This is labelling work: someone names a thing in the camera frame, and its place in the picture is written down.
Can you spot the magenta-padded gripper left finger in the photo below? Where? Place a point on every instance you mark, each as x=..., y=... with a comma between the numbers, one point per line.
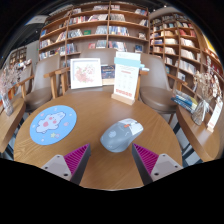
x=75, y=160

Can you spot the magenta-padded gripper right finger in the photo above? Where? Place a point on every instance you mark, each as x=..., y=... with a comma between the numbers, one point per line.
x=146, y=160

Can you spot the grey computer mouse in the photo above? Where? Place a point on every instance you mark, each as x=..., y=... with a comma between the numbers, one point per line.
x=120, y=136

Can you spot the round blue cartoon mouse pad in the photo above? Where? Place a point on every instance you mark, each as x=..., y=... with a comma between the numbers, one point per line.
x=52, y=125

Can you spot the round wooden side table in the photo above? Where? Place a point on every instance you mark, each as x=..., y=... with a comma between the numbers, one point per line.
x=10, y=126
x=203, y=140

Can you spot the glass vase with dried flowers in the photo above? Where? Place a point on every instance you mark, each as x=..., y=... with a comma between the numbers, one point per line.
x=200, y=113

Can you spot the stack of books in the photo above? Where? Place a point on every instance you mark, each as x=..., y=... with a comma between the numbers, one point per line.
x=185, y=100

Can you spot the brown upholstered wooden armchair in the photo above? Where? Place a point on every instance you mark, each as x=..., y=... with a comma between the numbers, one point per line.
x=156, y=86
x=96, y=54
x=41, y=83

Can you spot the white sign on wooden base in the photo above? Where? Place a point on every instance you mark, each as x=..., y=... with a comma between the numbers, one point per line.
x=126, y=80

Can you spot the glass vase with pink flowers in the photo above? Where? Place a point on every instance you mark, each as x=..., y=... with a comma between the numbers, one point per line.
x=7, y=105

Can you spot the white framed floral picture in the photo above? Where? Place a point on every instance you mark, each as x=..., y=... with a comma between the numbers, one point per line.
x=86, y=73

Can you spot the dark blue book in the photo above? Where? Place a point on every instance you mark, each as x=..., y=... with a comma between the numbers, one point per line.
x=108, y=71

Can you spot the curved wooden bookshelf unit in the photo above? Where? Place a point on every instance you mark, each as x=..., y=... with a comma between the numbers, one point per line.
x=180, y=46

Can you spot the small distant wooden bookshelf unit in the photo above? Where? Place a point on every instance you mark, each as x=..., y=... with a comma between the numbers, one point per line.
x=18, y=55

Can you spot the wide wooden bookshelf unit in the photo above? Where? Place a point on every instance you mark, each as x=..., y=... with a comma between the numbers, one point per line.
x=96, y=28

